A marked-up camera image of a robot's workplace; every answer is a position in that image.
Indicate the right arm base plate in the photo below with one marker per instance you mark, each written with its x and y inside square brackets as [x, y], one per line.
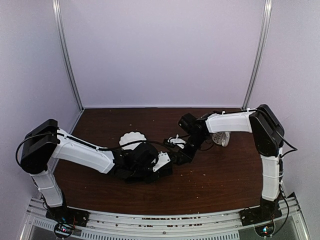
[253, 216]

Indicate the black zip tool case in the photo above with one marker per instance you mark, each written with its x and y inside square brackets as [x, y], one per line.
[148, 176]

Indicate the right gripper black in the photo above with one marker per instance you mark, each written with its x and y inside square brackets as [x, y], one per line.
[188, 157]

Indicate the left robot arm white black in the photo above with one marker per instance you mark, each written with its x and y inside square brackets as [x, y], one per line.
[48, 141]

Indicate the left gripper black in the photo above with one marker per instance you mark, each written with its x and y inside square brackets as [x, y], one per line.
[148, 179]

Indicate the right aluminium frame post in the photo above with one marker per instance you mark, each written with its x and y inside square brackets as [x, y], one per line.
[264, 31]

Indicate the aluminium front rail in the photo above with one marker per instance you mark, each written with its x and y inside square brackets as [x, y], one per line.
[224, 225]

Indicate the aluminium frame post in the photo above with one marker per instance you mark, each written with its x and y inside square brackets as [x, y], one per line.
[65, 53]
[264, 31]

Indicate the left aluminium frame post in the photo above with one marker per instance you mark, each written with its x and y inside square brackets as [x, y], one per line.
[65, 53]

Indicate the white patterned mug yellow inside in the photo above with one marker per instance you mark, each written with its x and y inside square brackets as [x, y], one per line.
[221, 138]

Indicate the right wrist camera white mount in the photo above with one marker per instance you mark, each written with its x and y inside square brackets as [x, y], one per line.
[175, 141]

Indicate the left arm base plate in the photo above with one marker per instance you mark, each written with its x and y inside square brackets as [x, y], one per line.
[68, 216]

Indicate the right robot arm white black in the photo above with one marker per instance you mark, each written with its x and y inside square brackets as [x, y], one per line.
[269, 139]

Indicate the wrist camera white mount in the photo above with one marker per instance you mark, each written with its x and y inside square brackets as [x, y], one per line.
[161, 160]
[175, 141]

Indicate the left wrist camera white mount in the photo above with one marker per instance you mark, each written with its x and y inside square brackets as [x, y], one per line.
[161, 160]

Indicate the white scalloped bowl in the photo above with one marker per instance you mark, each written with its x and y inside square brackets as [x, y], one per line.
[131, 137]

